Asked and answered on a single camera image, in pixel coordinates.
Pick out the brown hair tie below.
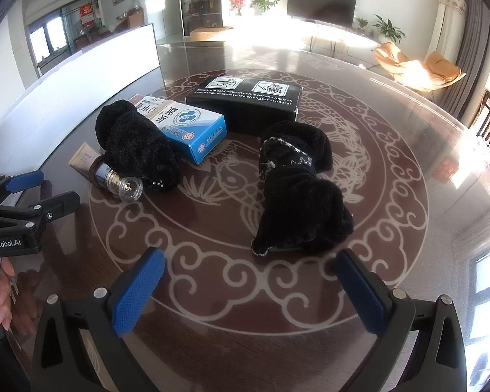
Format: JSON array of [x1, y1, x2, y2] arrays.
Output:
[[87, 157, 109, 187]]

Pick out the black velvet bow beaded trim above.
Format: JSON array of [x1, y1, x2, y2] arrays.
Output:
[[251, 120, 355, 257]]

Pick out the green potted plant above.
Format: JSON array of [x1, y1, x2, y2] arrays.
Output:
[[251, 0, 281, 16]]

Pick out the black television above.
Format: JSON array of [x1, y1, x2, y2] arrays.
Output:
[[287, 0, 357, 25]]

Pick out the orange butterfly chair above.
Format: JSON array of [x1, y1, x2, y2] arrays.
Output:
[[373, 41, 411, 83], [404, 51, 466, 93]]

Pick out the wooden dining chair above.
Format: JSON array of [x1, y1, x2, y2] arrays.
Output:
[[126, 7, 144, 31]]

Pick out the hairpin leg coffee table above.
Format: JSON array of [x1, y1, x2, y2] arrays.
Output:
[[309, 33, 349, 57]]

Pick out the grey curtain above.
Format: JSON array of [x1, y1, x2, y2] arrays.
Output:
[[445, 0, 490, 120]]

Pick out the black sock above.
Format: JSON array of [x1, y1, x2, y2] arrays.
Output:
[[96, 100, 181, 194]]

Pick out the blue and white medicine box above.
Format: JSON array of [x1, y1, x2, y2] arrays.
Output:
[[128, 95, 228, 166]]

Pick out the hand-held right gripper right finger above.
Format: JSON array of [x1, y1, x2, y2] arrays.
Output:
[[335, 249, 468, 392]]

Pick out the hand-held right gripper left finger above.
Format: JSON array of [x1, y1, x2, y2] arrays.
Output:
[[32, 247, 166, 392]]

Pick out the gold and silver tube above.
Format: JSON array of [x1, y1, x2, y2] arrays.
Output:
[[69, 142, 144, 204]]

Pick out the tall leafy potted plant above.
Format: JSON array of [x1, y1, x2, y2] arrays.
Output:
[[371, 14, 406, 44]]

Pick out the brown patterned glass desktop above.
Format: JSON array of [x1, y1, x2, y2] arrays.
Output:
[[0, 43, 490, 392]]

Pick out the covered standing air conditioner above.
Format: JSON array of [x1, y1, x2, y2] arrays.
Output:
[[427, 0, 468, 67]]

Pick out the dark display cabinet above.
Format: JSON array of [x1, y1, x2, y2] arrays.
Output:
[[177, 0, 223, 37]]

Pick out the black printed box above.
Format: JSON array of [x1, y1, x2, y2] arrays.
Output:
[[185, 75, 303, 136]]

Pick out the white cardboard box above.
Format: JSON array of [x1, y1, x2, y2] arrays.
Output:
[[0, 22, 161, 161]]

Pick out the person's left hand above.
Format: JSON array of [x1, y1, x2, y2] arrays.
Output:
[[0, 260, 17, 331]]

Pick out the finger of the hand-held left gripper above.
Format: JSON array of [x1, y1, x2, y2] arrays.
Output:
[[0, 171, 45, 205], [0, 190, 81, 234]]

